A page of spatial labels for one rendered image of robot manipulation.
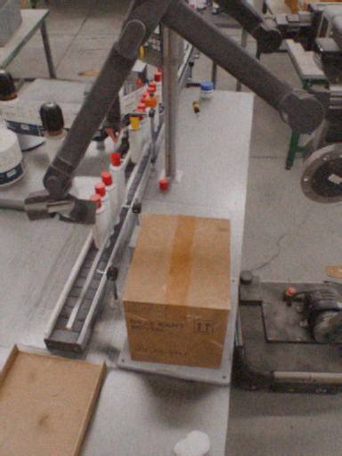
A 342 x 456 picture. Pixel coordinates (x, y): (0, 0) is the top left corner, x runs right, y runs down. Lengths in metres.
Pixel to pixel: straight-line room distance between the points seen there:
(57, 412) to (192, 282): 0.48
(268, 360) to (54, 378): 1.02
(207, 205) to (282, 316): 0.70
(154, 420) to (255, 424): 0.98
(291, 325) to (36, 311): 1.16
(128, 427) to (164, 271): 0.39
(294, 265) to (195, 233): 1.58
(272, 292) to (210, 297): 1.20
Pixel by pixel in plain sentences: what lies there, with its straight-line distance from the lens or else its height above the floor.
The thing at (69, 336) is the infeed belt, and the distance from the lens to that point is 1.17.
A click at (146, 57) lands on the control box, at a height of 1.31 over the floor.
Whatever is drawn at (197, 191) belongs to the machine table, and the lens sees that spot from 1.66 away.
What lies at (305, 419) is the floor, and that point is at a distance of 2.07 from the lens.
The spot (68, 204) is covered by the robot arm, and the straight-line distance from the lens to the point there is 1.02.
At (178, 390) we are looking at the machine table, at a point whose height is 0.83.
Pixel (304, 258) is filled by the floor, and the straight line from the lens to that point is 2.64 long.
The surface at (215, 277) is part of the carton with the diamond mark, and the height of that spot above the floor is 1.12.
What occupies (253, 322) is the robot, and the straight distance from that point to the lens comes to 1.97.
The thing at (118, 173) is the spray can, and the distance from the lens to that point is 1.43.
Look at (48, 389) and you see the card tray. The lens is 1.16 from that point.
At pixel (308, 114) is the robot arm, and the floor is 1.45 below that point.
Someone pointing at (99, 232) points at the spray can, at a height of 0.96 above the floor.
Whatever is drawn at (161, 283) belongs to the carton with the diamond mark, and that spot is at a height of 1.12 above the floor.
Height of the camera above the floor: 1.85
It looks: 44 degrees down
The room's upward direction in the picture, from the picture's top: straight up
